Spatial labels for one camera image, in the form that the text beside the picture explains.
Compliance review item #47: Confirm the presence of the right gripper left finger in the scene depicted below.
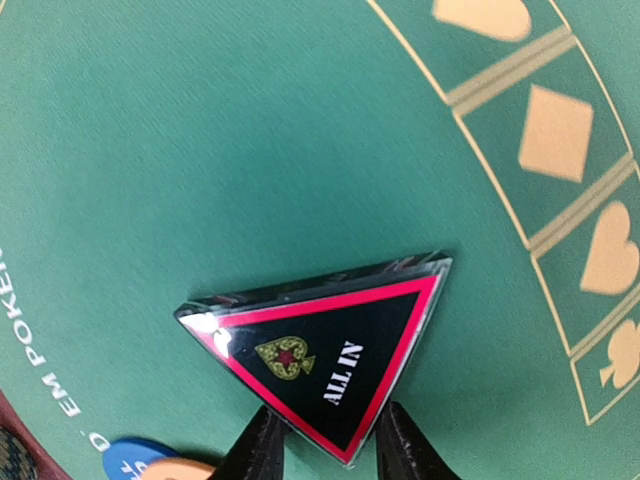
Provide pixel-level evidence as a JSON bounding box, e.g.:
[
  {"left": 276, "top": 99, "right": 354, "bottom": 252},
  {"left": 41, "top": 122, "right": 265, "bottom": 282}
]
[{"left": 219, "top": 406, "right": 290, "bottom": 480}]

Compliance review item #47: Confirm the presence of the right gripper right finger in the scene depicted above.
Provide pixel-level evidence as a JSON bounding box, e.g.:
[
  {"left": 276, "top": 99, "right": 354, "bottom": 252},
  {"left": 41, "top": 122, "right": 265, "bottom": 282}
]
[{"left": 375, "top": 401, "right": 460, "bottom": 480}]

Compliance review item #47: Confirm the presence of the orange big blind button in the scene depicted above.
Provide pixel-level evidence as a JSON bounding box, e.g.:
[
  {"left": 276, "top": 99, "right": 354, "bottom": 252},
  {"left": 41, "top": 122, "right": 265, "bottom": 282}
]
[{"left": 141, "top": 458, "right": 216, "bottom": 480}]

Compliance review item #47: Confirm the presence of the black red all-in triangle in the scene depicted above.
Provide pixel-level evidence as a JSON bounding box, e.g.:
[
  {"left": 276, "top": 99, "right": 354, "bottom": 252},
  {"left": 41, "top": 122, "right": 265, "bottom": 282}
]
[{"left": 174, "top": 251, "right": 453, "bottom": 466}]

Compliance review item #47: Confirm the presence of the blue small blind button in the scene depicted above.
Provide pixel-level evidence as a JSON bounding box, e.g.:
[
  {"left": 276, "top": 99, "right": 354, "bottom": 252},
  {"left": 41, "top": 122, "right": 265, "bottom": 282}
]
[{"left": 102, "top": 437, "right": 178, "bottom": 480}]

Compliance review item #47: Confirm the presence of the green poker chip stack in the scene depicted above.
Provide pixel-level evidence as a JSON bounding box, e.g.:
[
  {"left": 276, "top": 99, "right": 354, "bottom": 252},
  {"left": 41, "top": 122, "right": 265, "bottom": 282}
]
[{"left": 0, "top": 428, "right": 38, "bottom": 480}]

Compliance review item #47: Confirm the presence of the round green poker mat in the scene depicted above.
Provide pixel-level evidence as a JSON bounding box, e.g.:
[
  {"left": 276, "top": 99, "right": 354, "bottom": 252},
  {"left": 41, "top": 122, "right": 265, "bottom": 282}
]
[{"left": 1, "top": 1, "right": 639, "bottom": 479}]

